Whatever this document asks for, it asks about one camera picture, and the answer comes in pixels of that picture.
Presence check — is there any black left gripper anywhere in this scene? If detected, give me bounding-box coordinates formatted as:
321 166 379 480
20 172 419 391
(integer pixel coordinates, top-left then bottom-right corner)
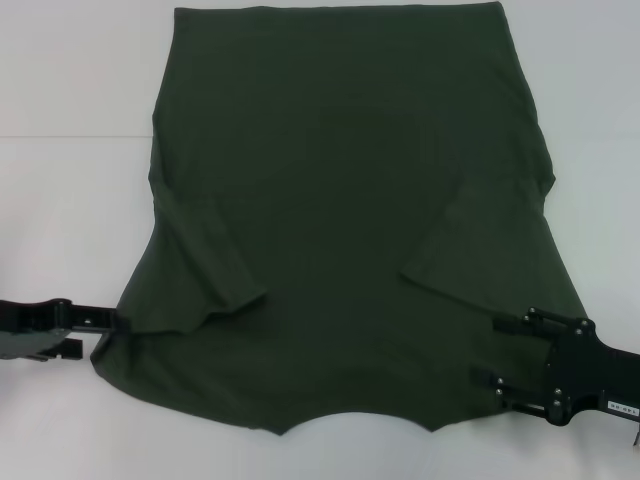
0 298 129 362

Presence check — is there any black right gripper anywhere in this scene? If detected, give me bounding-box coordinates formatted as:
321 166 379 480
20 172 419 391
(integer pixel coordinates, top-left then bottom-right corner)
472 307 640 427

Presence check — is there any dark green t-shirt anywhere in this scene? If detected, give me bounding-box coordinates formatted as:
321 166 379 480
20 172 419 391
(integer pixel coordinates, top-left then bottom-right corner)
89 1 589 435

